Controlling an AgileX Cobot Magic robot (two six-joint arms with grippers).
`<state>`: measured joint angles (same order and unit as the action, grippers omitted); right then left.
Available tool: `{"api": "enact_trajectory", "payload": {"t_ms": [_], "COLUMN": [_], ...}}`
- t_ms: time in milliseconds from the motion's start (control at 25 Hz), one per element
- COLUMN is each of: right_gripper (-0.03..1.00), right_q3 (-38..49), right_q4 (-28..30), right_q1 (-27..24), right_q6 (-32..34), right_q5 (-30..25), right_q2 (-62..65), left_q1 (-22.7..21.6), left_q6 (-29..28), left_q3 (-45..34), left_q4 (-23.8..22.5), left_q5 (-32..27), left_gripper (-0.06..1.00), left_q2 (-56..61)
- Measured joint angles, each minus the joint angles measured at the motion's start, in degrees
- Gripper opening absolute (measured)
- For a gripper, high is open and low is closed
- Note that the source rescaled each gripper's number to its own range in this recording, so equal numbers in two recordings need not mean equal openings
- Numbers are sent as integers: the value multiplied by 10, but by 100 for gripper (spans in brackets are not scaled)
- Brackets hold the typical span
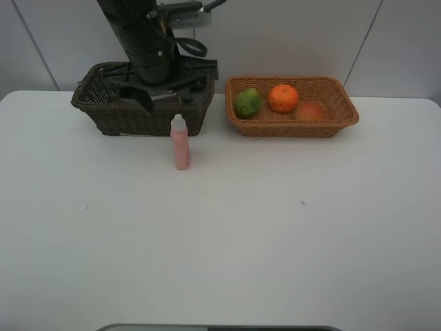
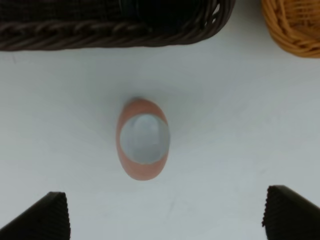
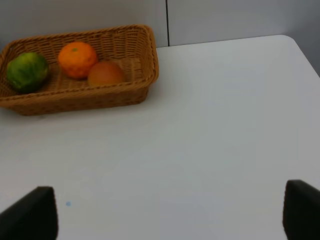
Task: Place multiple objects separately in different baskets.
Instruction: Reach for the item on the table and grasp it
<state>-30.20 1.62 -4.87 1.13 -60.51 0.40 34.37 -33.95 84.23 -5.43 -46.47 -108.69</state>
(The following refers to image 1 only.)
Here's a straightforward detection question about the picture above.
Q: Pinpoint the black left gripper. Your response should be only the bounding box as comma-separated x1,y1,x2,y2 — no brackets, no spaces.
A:
101,46,218,114

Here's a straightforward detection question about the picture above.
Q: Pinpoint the green lime fruit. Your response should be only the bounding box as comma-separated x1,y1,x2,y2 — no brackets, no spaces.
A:
234,88,263,119

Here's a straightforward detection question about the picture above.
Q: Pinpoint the orange mandarin fruit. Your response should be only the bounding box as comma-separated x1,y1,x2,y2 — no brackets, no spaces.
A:
268,84,299,114

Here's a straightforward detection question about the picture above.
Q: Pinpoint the red yellow peach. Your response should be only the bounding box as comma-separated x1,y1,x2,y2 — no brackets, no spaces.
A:
295,101,325,121

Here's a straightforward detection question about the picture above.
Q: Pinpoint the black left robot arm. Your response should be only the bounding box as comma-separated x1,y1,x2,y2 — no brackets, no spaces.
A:
99,1,222,114

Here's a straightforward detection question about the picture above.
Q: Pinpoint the pink bottle white cap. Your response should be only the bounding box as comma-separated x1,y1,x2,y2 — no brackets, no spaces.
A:
170,114,191,170

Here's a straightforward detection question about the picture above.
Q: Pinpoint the dark brown wicker basket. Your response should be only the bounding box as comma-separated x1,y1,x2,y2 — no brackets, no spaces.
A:
71,62,214,137

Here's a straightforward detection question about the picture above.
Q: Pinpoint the light orange wicker basket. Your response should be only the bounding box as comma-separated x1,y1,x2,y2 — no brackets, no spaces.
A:
225,76,359,138

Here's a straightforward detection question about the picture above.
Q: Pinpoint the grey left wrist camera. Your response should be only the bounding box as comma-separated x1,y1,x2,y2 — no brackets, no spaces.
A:
145,0,227,29

